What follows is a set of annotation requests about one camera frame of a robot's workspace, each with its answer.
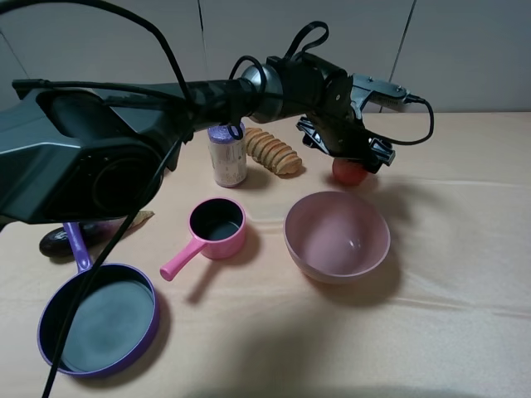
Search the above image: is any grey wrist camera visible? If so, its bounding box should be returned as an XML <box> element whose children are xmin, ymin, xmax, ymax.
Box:
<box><xmin>351</xmin><ymin>74</ymin><xmax>412</xmax><ymax>111</ymax></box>

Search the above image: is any small pink saucepan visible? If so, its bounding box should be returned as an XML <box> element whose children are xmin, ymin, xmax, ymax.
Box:
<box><xmin>160</xmin><ymin>197</ymin><xmax>246</xmax><ymax>281</ymax></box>

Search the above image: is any pink red peach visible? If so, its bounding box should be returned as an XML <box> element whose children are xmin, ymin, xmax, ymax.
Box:
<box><xmin>332</xmin><ymin>159</ymin><xmax>368</xmax><ymax>187</ymax></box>

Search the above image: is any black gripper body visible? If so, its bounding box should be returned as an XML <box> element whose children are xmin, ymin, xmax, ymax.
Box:
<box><xmin>285</xmin><ymin>56</ymin><xmax>369</xmax><ymax>160</ymax></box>

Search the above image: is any pink bowl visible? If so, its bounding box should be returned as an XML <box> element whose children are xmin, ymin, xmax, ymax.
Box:
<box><xmin>283</xmin><ymin>191</ymin><xmax>391</xmax><ymax>284</ymax></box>

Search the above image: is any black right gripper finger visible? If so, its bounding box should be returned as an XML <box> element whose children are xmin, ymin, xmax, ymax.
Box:
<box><xmin>296</xmin><ymin>116</ymin><xmax>331</xmax><ymax>154</ymax></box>

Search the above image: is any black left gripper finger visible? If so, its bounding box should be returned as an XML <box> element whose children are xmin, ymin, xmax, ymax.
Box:
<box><xmin>364</xmin><ymin>138</ymin><xmax>395</xmax><ymax>173</ymax></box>

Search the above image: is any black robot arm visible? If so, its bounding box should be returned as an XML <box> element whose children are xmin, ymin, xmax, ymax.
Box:
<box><xmin>1</xmin><ymin>53</ymin><xmax>395</xmax><ymax>224</ymax></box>

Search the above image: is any purple frying pan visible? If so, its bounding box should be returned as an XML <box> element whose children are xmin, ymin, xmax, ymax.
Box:
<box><xmin>37</xmin><ymin>223</ymin><xmax>160</xmax><ymax>377</ymax></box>

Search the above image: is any purple-capped wrapped roll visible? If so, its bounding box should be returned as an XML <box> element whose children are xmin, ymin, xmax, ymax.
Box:
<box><xmin>207</xmin><ymin>124</ymin><xmax>247</xmax><ymax>187</ymax></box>

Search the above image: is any dark purple eggplant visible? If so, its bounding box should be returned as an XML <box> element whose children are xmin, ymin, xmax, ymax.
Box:
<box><xmin>39</xmin><ymin>210</ymin><xmax>156</xmax><ymax>259</ymax></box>

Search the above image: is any sliced bread loaf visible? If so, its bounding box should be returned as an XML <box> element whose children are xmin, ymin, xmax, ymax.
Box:
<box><xmin>245</xmin><ymin>127</ymin><xmax>302</xmax><ymax>176</ymax></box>

